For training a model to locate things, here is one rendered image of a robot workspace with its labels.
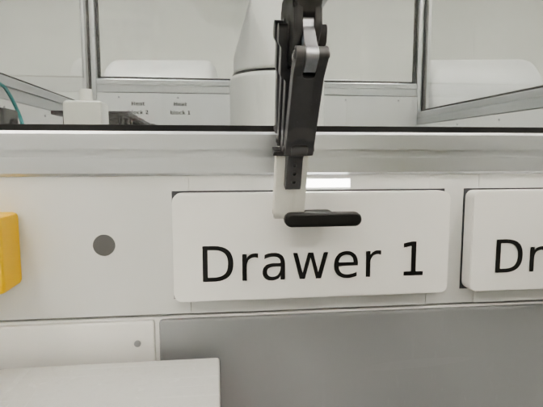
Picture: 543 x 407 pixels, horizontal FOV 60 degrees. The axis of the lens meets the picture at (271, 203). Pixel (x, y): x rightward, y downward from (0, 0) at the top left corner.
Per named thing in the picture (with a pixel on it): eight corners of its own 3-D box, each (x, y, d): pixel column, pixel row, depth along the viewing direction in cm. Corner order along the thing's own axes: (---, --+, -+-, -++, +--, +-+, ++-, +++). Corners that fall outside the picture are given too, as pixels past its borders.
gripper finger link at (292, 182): (302, 133, 42) (308, 144, 40) (298, 185, 45) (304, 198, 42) (286, 133, 42) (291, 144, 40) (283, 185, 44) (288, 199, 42)
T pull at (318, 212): (362, 226, 45) (362, 211, 45) (284, 228, 44) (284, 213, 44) (351, 220, 49) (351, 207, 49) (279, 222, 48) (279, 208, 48)
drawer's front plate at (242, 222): (447, 292, 51) (451, 190, 50) (174, 302, 47) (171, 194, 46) (439, 287, 53) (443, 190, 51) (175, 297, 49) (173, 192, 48)
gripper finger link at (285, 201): (307, 148, 44) (309, 151, 43) (302, 215, 47) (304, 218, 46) (275, 148, 43) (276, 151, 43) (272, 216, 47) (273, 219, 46)
